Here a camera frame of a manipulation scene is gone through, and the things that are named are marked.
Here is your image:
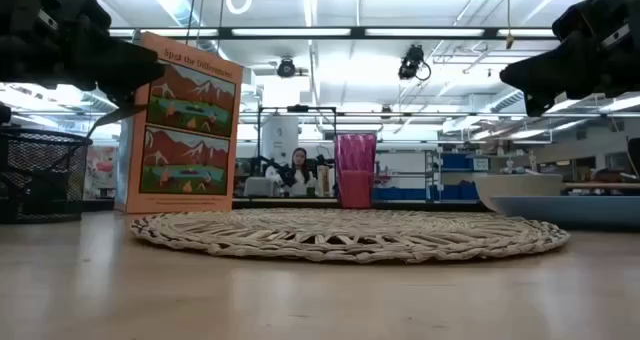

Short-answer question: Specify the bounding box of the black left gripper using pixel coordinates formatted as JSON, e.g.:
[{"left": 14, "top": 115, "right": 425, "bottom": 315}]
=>
[{"left": 0, "top": 0, "right": 166, "bottom": 106}]

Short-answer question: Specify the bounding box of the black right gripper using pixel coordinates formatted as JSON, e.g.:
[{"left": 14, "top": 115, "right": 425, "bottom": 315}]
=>
[{"left": 499, "top": 0, "right": 640, "bottom": 118}]

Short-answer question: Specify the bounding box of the dark metal spoon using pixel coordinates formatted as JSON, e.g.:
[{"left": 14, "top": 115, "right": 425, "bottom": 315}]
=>
[{"left": 85, "top": 103, "right": 152, "bottom": 140}]

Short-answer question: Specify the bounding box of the orange cereal box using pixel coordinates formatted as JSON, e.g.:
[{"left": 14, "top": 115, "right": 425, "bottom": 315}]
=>
[{"left": 114, "top": 31, "right": 245, "bottom": 215}]

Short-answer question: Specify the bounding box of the white ceramic bowl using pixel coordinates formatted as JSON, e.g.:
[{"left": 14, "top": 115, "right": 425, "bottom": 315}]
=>
[{"left": 472, "top": 173, "right": 565, "bottom": 212}]

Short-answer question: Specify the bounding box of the blue plate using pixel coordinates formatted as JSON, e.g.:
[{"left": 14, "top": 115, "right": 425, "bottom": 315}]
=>
[{"left": 487, "top": 195, "right": 640, "bottom": 230}]

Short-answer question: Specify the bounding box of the red translucent plastic cup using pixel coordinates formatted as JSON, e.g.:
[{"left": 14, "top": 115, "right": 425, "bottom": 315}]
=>
[{"left": 334, "top": 132, "right": 378, "bottom": 210}]

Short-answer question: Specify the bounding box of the black overhead beam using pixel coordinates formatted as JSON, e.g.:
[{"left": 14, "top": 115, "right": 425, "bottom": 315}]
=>
[{"left": 107, "top": 26, "right": 556, "bottom": 41}]

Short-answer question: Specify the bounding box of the colourful floral poster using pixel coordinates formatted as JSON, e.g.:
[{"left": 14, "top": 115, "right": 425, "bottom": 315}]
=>
[{"left": 83, "top": 144, "right": 119, "bottom": 201}]

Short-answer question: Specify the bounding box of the blue storage bin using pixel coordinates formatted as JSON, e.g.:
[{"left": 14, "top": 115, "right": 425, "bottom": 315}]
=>
[
  {"left": 441, "top": 152, "right": 475, "bottom": 171},
  {"left": 372, "top": 182, "right": 482, "bottom": 202}
]

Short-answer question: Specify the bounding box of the wooden background table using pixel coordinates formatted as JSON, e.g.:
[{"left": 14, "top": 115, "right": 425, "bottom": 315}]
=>
[{"left": 564, "top": 181, "right": 640, "bottom": 191}]

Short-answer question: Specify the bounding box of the black mesh utensil cup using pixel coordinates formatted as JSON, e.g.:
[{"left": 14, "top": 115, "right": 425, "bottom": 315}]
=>
[{"left": 0, "top": 126, "right": 94, "bottom": 225}]

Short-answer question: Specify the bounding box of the white cylindrical tank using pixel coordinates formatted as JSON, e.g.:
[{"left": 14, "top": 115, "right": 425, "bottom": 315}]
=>
[{"left": 260, "top": 114, "right": 300, "bottom": 169}]

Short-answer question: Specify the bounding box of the person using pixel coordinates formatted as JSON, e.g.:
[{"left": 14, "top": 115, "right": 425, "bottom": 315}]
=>
[{"left": 279, "top": 147, "right": 319, "bottom": 198}]

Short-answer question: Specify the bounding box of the round woven straw placemat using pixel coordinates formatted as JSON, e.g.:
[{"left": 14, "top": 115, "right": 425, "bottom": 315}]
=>
[{"left": 129, "top": 208, "right": 571, "bottom": 265}]

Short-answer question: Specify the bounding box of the black hanging cable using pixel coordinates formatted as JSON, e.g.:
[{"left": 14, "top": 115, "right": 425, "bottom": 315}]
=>
[
  {"left": 184, "top": 0, "right": 200, "bottom": 46},
  {"left": 215, "top": 0, "right": 227, "bottom": 56}
]

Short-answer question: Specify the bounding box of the black ceiling camera with cable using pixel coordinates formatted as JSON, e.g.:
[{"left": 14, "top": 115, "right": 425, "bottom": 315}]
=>
[{"left": 397, "top": 43, "right": 433, "bottom": 82}]

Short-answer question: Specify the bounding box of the round black ceiling camera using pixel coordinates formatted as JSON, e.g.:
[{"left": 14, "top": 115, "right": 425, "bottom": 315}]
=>
[{"left": 276, "top": 57, "right": 298, "bottom": 79}]

